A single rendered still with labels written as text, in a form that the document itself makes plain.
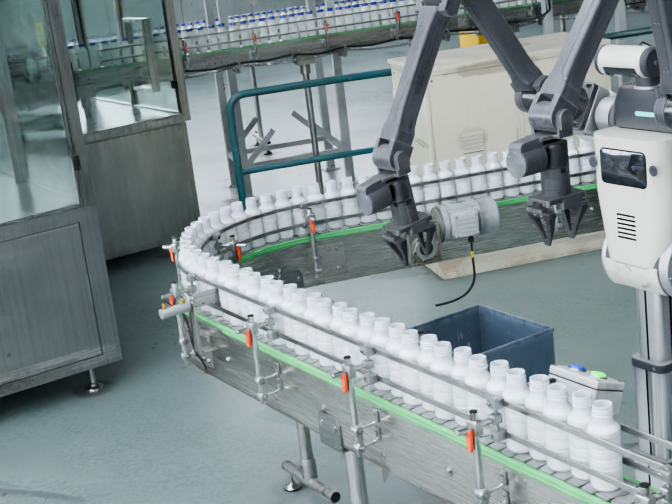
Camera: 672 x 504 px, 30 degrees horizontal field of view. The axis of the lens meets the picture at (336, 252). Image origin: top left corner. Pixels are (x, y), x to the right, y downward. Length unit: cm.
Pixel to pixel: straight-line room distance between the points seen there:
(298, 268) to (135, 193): 375
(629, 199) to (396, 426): 75
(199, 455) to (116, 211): 304
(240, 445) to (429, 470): 250
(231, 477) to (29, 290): 140
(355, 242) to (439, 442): 174
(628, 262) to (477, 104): 391
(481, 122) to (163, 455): 271
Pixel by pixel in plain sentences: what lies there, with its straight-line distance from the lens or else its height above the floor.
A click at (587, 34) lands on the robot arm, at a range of 251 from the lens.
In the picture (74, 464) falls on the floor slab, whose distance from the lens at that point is 534.
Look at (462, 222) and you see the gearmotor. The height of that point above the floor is 99.
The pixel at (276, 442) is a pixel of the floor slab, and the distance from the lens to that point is 519.
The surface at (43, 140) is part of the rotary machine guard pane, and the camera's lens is 571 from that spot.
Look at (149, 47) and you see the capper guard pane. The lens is 795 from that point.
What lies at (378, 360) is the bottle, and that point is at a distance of 287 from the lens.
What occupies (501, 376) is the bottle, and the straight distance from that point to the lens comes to 254.
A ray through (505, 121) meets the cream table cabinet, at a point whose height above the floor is 83.
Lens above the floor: 210
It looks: 16 degrees down
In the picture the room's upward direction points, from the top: 7 degrees counter-clockwise
